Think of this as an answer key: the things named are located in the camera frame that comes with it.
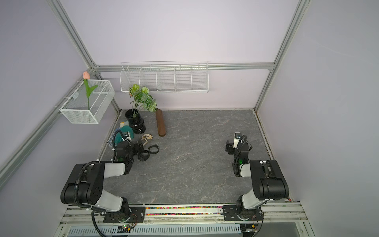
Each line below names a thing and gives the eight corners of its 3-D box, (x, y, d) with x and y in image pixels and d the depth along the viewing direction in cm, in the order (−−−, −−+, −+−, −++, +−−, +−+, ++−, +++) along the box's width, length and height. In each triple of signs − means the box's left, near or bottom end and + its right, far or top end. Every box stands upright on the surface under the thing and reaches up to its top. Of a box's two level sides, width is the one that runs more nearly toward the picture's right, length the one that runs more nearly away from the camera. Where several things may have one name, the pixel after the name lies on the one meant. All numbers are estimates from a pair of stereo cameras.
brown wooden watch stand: (160, 141, 103) (157, 135, 97) (156, 116, 118) (154, 109, 113) (167, 140, 104) (165, 133, 98) (163, 115, 119) (161, 108, 113)
